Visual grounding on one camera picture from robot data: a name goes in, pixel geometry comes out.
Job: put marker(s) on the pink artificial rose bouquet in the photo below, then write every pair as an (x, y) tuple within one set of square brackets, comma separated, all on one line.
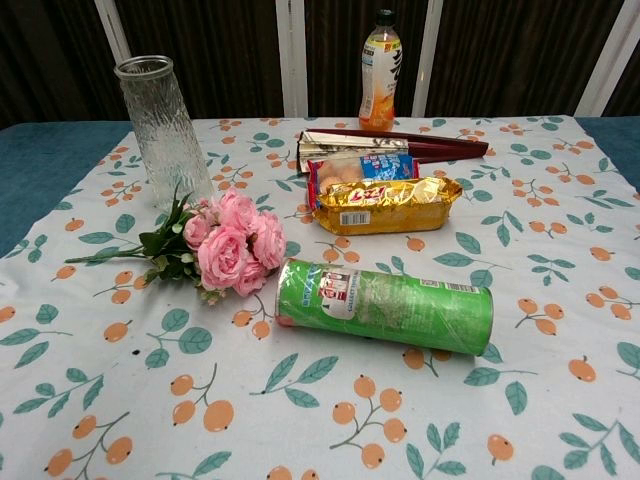
[(220, 250)]

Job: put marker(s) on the clear textured glass vase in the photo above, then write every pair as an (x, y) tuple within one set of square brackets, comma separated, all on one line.
[(160, 125)]

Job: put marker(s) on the gold foil cookie packet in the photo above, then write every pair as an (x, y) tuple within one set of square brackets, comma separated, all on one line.
[(390, 210)]

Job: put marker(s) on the red and blue biscuit packet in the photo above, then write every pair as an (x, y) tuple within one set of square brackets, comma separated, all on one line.
[(387, 166)]

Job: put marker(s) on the dark red folding fan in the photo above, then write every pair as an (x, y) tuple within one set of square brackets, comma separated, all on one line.
[(350, 142)]

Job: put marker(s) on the green potato chip can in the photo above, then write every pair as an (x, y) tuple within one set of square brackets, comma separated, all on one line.
[(400, 310)]

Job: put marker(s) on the orange drink plastic bottle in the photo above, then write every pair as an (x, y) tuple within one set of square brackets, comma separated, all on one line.
[(377, 95)]

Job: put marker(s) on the fruit and leaf print tablecloth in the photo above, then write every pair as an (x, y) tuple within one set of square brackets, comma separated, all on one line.
[(320, 415)]

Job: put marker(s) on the white frame post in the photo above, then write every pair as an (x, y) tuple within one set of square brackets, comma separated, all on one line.
[(429, 50), (292, 50), (113, 31), (606, 75)]

